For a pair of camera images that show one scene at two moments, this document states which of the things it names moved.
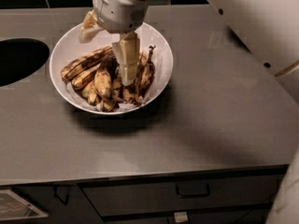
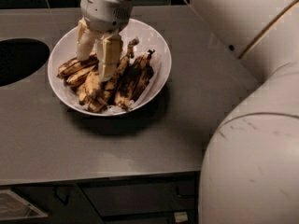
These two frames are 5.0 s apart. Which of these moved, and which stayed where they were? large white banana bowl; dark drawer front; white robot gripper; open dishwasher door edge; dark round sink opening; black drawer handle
Moved: white robot gripper
Stayed: open dishwasher door edge; dark drawer front; large white banana bowl; black drawer handle; dark round sink opening
